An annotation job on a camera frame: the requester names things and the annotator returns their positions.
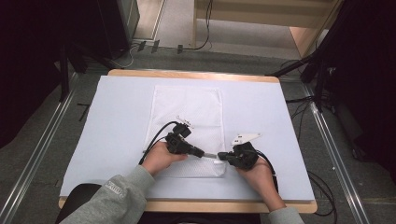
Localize dark cabinet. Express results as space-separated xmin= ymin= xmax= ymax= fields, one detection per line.
xmin=94 ymin=0 xmax=141 ymax=61

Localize metal floor rail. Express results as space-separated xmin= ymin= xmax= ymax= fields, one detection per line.
xmin=0 ymin=72 xmax=78 ymax=224
xmin=302 ymin=84 xmax=372 ymax=224

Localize black hanging cable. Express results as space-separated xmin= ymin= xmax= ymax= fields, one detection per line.
xmin=183 ymin=0 xmax=215 ymax=51

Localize person's left hand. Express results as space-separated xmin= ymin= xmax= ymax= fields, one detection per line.
xmin=140 ymin=140 xmax=190 ymax=177

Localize black chair seat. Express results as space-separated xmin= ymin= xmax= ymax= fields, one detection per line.
xmin=55 ymin=182 xmax=105 ymax=224

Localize white mesh laundry bag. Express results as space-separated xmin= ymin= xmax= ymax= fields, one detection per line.
xmin=143 ymin=84 xmax=227 ymax=179

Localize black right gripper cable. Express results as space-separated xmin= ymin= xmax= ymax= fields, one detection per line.
xmin=253 ymin=149 xmax=280 ymax=194

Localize black metal stand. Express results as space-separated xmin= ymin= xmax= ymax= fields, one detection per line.
xmin=265 ymin=52 xmax=332 ymax=114
xmin=58 ymin=43 xmax=72 ymax=103

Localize white floor cable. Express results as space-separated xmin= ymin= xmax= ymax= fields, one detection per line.
xmin=113 ymin=42 xmax=139 ymax=69

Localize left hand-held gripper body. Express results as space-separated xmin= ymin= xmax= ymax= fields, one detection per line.
xmin=164 ymin=115 xmax=195 ymax=156

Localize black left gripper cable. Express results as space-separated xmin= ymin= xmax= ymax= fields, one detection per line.
xmin=137 ymin=120 xmax=180 ymax=166

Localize black floor cables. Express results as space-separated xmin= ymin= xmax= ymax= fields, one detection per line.
xmin=285 ymin=95 xmax=316 ymax=142

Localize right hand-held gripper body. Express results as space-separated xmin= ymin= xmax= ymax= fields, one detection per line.
xmin=227 ymin=133 xmax=263 ymax=172

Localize light wooden furniture frame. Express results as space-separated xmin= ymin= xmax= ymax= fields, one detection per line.
xmin=191 ymin=0 xmax=344 ymax=59

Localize white table cover sheet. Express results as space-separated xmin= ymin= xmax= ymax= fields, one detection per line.
xmin=59 ymin=75 xmax=316 ymax=202

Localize wooden table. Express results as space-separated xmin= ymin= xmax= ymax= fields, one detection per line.
xmin=58 ymin=68 xmax=318 ymax=215

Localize dark curtain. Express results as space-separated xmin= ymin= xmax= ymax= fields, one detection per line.
xmin=323 ymin=0 xmax=396 ymax=186
xmin=0 ymin=0 xmax=106 ymax=149

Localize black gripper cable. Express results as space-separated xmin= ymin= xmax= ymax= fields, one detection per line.
xmin=253 ymin=149 xmax=280 ymax=194
xmin=137 ymin=120 xmax=180 ymax=166

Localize black looped floor cable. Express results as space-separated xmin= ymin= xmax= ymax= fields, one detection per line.
xmin=306 ymin=170 xmax=339 ymax=217

